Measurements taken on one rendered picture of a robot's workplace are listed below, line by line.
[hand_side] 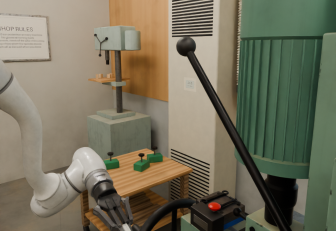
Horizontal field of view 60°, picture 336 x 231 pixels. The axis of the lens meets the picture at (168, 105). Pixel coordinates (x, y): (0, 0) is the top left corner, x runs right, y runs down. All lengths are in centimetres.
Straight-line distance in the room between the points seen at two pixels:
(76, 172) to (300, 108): 84
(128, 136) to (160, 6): 128
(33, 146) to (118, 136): 185
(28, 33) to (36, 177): 244
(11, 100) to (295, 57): 69
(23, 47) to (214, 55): 204
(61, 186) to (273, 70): 85
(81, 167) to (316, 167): 83
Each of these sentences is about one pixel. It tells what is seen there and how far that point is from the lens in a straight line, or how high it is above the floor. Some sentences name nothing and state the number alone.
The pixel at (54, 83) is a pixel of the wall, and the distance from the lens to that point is 347.
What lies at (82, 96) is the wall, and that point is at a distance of 360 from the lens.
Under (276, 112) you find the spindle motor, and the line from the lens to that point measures 48.
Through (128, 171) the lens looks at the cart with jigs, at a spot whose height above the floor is 53.
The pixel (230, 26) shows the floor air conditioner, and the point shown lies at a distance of 213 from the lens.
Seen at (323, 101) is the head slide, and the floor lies 133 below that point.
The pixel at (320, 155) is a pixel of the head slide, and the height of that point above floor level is 125.
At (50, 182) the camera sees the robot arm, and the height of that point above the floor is 94.
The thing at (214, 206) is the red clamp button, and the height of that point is 102.
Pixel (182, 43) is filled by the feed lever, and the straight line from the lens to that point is 51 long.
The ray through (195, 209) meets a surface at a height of 101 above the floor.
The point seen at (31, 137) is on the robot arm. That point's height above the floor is 114.
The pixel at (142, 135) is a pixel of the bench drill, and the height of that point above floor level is 52.
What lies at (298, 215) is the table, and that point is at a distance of 102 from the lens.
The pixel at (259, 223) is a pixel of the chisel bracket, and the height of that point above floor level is 107.
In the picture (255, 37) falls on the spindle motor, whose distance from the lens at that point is 48.
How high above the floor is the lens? 140
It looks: 11 degrees down
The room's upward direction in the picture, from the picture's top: straight up
